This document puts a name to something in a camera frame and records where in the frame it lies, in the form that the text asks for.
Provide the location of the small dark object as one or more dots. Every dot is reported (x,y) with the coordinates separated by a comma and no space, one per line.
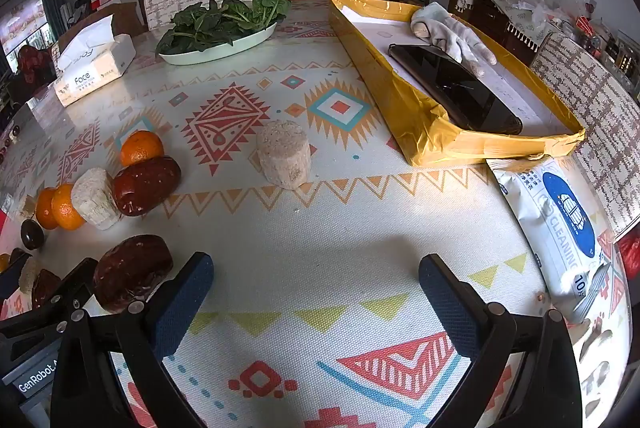
(4,151)
(13,133)

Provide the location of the white blue wet wipes pack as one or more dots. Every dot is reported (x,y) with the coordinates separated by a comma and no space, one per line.
(550,228)

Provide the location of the small dark round fruit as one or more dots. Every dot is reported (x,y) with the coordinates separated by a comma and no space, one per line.
(31,234)

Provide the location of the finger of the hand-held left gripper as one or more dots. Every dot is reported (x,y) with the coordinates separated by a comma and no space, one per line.
(11,282)
(75,283)

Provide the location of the brown date-shaped bun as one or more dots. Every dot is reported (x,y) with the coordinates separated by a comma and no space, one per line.
(145,185)

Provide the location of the brown chair back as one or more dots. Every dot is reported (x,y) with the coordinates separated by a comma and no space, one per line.
(107,14)

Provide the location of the dark red object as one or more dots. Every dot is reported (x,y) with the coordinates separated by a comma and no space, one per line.
(31,64)

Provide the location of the small beige chunk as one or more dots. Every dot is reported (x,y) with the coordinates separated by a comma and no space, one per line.
(27,206)

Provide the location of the grey knitted glove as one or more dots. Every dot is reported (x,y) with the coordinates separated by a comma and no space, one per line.
(450,33)

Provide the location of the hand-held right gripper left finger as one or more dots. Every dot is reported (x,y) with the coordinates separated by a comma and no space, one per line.
(184,305)

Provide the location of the window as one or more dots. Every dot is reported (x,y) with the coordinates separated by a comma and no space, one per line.
(22,25)

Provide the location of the pale green oval plate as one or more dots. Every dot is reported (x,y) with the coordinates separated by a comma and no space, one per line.
(215,54)

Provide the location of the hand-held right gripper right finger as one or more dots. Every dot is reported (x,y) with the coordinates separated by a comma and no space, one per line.
(450,308)

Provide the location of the white tissue pack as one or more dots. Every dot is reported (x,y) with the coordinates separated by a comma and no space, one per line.
(95,73)

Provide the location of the black tablet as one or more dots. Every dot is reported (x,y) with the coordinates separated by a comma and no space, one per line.
(450,88)

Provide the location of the yellow taped cardboard box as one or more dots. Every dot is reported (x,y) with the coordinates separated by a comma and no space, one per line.
(400,108)

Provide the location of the orange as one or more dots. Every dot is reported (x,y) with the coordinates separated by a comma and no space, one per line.
(67,206)
(44,209)
(3,263)
(142,148)

